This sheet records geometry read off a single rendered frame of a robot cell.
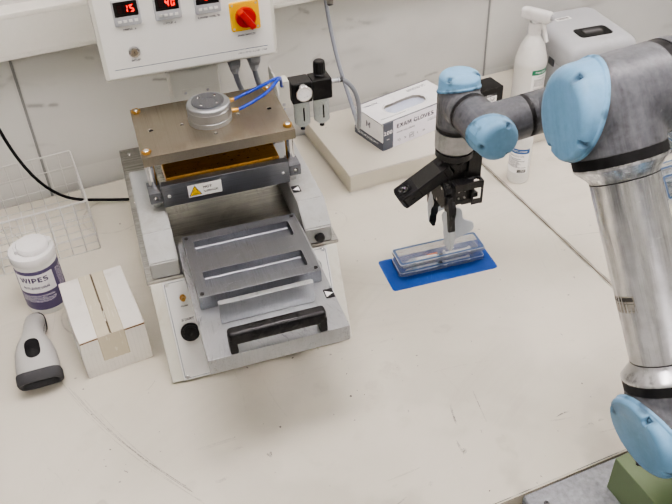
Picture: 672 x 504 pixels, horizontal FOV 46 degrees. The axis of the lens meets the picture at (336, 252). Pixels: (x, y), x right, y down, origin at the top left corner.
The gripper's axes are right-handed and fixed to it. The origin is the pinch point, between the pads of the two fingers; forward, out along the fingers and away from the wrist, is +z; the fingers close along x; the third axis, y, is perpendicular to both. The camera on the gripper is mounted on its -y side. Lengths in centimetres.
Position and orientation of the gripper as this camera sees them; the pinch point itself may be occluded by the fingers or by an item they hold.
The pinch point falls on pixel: (438, 234)
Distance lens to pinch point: 162.3
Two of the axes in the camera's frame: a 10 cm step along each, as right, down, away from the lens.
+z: 0.3, 7.8, 6.3
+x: -2.9, -5.9, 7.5
